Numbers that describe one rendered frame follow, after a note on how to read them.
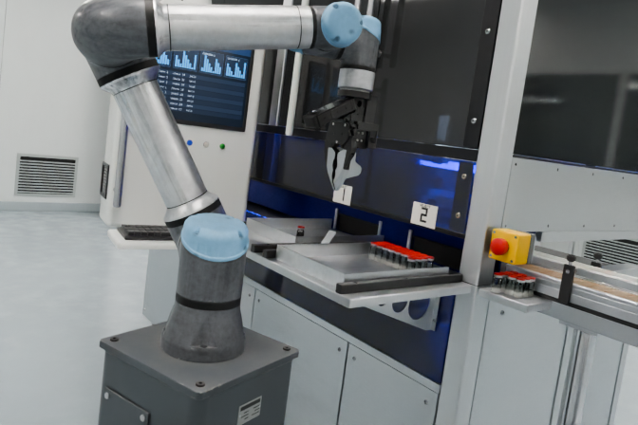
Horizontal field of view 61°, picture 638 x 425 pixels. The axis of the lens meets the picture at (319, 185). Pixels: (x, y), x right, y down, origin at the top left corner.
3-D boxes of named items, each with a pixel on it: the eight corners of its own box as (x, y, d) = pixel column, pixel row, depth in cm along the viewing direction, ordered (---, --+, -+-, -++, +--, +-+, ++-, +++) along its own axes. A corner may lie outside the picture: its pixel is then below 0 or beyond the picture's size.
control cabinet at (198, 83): (228, 221, 220) (251, 26, 213) (246, 231, 203) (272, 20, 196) (95, 216, 194) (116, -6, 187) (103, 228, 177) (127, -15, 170)
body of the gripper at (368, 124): (376, 152, 115) (384, 96, 114) (345, 148, 110) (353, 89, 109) (353, 148, 121) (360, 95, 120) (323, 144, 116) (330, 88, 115)
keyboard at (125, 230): (232, 232, 195) (233, 226, 195) (247, 242, 183) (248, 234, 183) (116, 230, 175) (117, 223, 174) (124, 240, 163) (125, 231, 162)
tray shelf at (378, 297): (320, 230, 192) (321, 225, 191) (489, 290, 137) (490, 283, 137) (196, 231, 162) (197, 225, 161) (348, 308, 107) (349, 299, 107)
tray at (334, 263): (375, 254, 154) (376, 242, 154) (446, 280, 134) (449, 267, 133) (275, 258, 133) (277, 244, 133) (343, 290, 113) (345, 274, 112)
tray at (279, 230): (329, 228, 188) (331, 218, 187) (383, 246, 167) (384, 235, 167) (245, 229, 166) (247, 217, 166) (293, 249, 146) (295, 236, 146)
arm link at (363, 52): (338, 17, 115) (374, 25, 118) (330, 68, 116) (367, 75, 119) (350, 10, 108) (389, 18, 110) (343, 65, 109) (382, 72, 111)
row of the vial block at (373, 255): (372, 257, 148) (374, 241, 147) (422, 276, 134) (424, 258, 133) (366, 258, 146) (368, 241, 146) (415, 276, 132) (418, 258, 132)
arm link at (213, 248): (176, 302, 90) (184, 222, 88) (173, 278, 102) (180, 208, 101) (247, 304, 93) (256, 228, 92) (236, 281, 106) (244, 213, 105)
